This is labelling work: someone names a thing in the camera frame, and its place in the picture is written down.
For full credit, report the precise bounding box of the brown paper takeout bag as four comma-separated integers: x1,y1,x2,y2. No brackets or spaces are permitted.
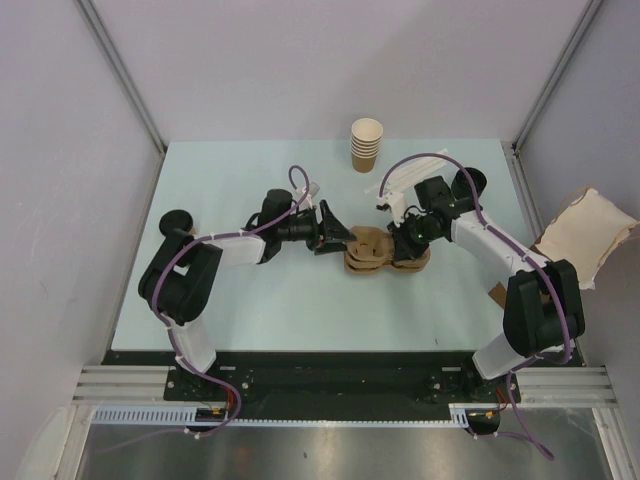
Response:
488,185,640,306

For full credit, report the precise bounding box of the brown cardboard cup carrier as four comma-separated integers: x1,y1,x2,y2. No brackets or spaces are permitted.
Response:
344,249,431,275

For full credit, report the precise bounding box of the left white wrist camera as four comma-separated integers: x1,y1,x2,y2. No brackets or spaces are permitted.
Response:
293,182,320,210

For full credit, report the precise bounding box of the bundle of white straws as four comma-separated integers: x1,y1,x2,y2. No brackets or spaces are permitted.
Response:
385,157,447,192

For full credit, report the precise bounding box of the stack of brown paper cups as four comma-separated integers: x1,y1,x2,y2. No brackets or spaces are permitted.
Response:
351,118,384,173

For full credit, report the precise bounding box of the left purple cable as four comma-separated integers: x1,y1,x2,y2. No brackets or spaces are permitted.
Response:
94,165,314,451

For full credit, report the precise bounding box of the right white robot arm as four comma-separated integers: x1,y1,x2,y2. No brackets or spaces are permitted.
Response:
377,171,585,401

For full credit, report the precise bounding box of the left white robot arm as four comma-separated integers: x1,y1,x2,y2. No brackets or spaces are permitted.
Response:
138,189,356,400

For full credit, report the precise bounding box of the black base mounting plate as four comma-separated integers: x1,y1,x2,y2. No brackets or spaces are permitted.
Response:
102,349,581,421

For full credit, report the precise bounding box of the black plastic cup lid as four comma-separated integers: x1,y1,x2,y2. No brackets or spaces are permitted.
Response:
159,209,194,236

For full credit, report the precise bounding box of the white slotted cable duct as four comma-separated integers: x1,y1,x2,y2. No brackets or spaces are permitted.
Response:
92,405,469,429

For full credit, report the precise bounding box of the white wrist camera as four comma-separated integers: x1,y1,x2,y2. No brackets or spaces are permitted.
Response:
376,191,409,227
293,182,320,210

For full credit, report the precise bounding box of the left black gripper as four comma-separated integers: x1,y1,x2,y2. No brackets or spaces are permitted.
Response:
277,200,355,255

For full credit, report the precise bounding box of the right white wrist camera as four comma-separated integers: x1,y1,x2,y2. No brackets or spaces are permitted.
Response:
376,191,409,227

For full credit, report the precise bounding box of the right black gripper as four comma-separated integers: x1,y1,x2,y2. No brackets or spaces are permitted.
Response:
388,210,443,261

